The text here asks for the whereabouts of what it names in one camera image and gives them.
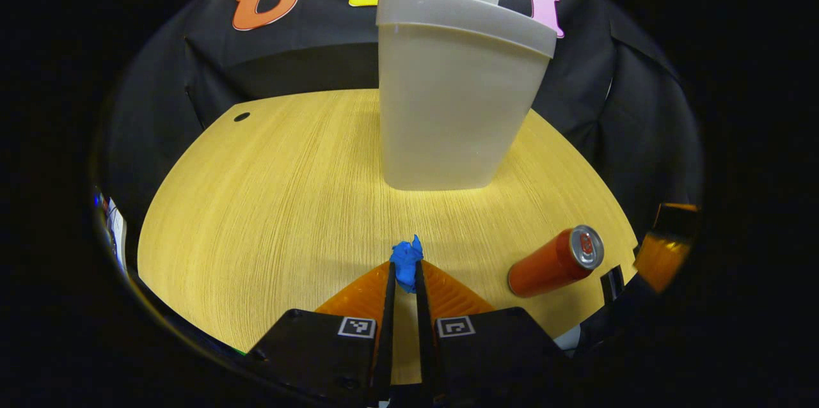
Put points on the black backdrop cloth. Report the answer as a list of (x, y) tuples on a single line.
[(307, 56)]

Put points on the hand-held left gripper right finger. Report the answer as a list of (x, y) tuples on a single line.
[(492, 350)]

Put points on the blue paper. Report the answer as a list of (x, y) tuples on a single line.
[(406, 261)]

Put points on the computer monitor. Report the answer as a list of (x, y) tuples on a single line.
[(116, 232)]

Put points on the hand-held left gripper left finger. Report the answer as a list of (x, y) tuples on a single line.
[(320, 357)]

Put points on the white desktop garbage bin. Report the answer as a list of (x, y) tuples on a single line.
[(448, 107)]

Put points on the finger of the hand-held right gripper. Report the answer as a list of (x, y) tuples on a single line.
[(612, 283), (665, 248)]

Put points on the orange pop can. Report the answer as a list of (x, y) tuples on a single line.
[(544, 267)]

